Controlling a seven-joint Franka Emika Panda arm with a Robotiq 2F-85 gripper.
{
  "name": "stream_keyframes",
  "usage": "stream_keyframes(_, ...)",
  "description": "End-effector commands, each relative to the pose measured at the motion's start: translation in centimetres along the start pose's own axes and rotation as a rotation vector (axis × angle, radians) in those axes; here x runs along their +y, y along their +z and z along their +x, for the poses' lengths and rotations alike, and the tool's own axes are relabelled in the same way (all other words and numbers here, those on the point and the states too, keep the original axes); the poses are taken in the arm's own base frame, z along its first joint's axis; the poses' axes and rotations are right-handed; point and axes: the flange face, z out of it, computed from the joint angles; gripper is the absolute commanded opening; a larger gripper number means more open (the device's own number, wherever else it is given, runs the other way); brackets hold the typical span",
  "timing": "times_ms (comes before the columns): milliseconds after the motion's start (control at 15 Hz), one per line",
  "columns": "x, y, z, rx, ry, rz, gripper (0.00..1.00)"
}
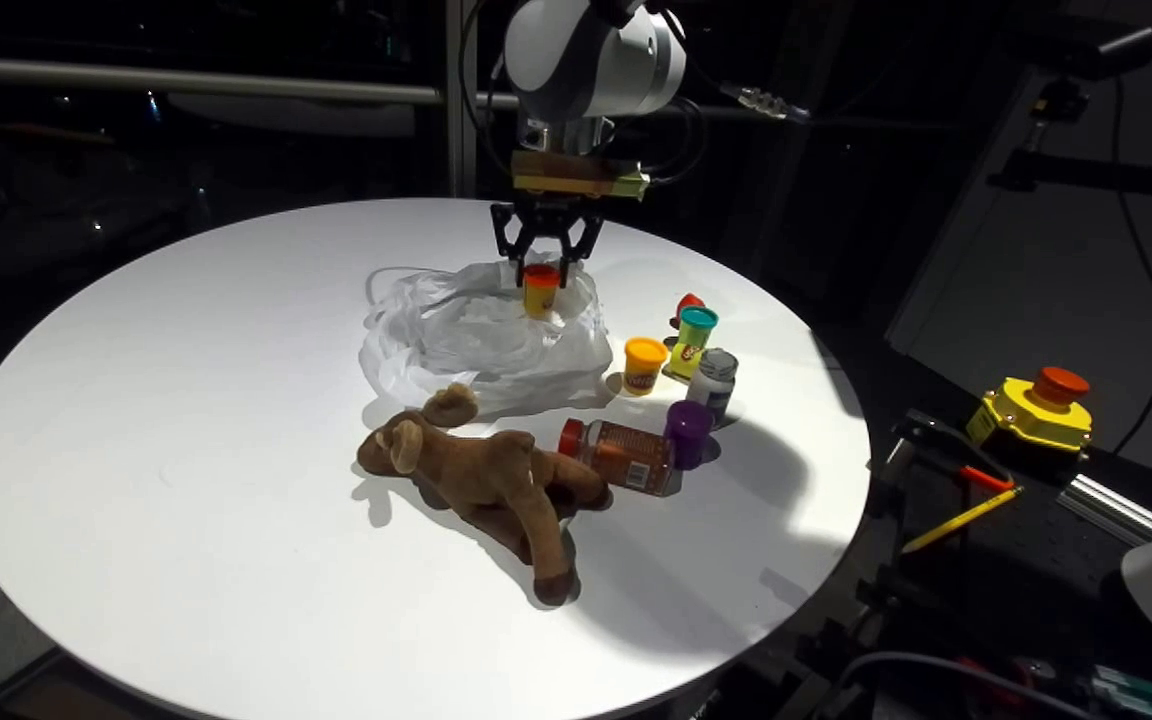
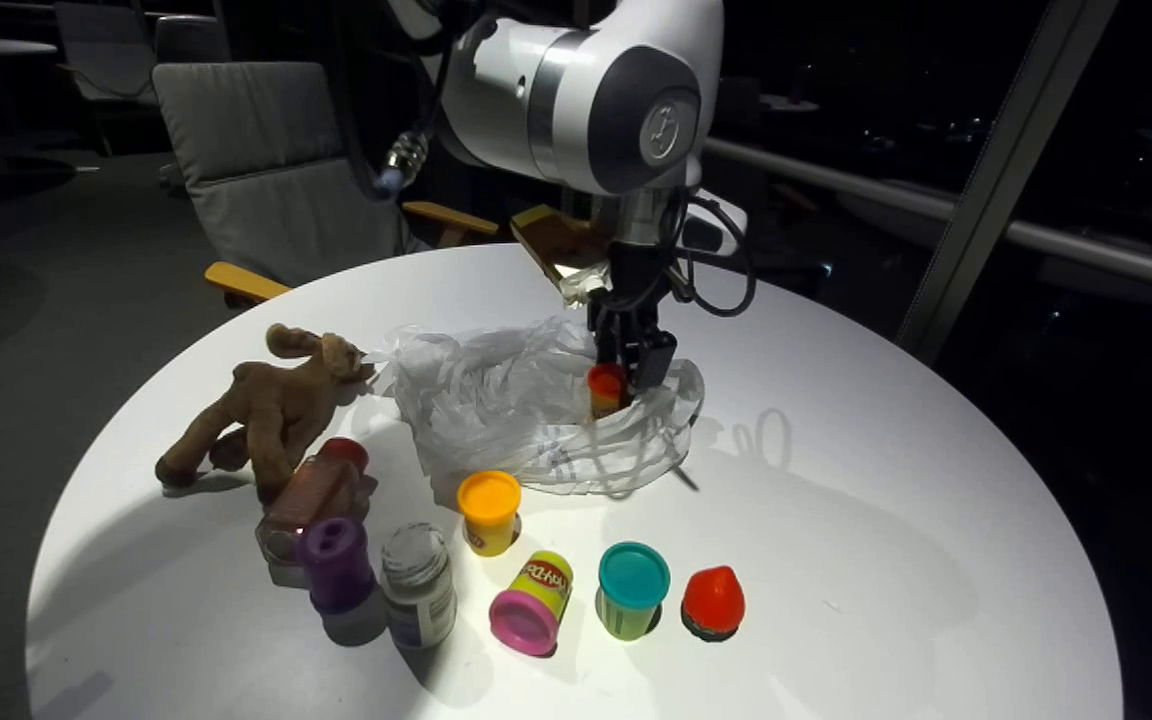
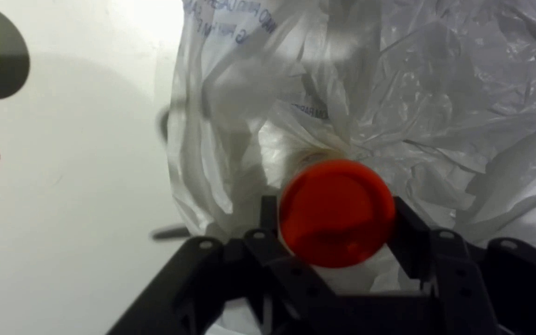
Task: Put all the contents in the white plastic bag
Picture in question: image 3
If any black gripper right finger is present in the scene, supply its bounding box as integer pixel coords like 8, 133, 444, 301
377, 194, 536, 335

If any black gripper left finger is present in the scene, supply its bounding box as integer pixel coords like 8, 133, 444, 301
107, 193, 369, 335

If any white plastic bag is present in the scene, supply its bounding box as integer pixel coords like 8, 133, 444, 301
165, 0, 536, 293

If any teal-lidded tub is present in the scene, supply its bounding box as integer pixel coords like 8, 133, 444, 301
0, 0, 32, 100

